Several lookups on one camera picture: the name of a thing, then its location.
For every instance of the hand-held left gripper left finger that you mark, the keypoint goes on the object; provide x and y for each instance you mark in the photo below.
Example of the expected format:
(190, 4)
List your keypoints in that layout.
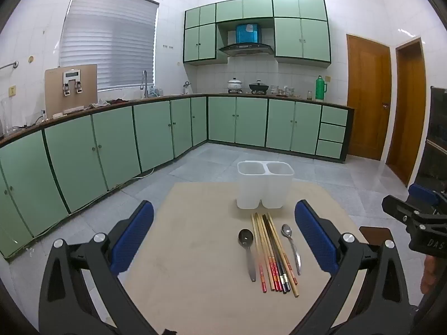
(134, 237)

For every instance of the green thermos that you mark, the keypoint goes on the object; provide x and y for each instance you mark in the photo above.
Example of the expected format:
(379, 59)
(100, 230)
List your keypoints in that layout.
(320, 89)

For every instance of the range hood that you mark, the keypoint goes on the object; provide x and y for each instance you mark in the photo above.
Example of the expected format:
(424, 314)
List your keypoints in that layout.
(246, 47)

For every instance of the white two-compartment utensil holder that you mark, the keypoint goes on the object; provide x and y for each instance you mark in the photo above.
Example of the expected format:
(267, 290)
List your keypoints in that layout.
(251, 188)

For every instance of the clear glass vase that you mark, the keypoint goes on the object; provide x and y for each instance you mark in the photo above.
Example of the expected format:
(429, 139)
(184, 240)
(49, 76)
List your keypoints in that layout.
(10, 118)

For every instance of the black wok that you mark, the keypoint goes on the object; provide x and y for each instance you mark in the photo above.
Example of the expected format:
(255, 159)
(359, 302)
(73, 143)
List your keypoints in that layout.
(259, 86)

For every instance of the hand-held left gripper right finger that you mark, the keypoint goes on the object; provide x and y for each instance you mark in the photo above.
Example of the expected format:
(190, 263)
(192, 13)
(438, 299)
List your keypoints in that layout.
(314, 240)

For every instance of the green lower kitchen cabinets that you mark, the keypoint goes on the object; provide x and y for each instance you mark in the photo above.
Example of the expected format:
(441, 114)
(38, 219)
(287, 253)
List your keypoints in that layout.
(70, 160)

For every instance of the white mount on board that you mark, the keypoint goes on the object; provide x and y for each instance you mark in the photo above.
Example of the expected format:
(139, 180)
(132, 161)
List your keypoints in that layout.
(71, 74)

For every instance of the dark cloth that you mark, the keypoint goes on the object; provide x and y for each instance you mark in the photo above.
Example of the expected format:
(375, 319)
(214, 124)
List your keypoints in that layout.
(104, 103)

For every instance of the yellow wall socket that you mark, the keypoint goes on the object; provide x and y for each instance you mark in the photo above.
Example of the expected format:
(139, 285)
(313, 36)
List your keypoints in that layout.
(12, 90)

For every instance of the plain wooden door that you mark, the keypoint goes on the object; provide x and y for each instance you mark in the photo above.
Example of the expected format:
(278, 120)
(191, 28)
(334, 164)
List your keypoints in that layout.
(407, 118)

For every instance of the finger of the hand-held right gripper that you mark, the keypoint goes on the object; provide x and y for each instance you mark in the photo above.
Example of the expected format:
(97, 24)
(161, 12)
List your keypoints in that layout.
(422, 192)
(398, 209)

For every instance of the small chrome tap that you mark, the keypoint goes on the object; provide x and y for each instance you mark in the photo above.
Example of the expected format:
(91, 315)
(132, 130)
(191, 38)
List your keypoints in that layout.
(187, 87)

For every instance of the brown stool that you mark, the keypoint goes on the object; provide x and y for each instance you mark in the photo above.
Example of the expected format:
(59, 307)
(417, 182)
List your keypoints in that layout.
(375, 233)

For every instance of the white cooking pot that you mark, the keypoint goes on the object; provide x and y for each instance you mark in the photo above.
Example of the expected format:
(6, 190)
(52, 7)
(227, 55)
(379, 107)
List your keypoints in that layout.
(234, 84)

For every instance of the wooden board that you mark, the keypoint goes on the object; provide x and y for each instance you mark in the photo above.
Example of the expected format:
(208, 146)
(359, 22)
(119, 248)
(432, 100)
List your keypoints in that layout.
(87, 87)

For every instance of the green upper kitchen cabinets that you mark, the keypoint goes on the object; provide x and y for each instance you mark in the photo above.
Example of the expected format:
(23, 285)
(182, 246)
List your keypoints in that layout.
(300, 38)

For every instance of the black cabinet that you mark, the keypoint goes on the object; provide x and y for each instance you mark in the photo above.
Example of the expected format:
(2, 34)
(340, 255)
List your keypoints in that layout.
(436, 139)

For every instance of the silver metal spoon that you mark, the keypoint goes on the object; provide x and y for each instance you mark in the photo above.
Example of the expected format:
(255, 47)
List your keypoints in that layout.
(287, 231)

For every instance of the chrome kitchen faucet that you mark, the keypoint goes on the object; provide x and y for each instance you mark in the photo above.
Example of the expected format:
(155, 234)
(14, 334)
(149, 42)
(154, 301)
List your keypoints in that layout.
(144, 76)

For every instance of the person's right hand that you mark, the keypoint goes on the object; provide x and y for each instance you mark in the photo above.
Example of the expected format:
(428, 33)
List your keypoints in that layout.
(426, 275)

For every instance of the white window blind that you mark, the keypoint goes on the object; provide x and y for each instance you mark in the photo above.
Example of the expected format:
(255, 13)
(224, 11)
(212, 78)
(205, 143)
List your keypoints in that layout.
(108, 42)

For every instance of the green kitchen cabinets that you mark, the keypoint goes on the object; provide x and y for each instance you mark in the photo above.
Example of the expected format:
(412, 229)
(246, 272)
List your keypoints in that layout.
(70, 160)
(300, 38)

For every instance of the white container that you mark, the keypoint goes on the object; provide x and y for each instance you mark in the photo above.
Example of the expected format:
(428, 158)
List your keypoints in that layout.
(290, 91)

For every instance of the metal towel bar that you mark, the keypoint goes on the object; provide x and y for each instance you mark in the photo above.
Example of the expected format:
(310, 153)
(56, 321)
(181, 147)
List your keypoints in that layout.
(14, 64)

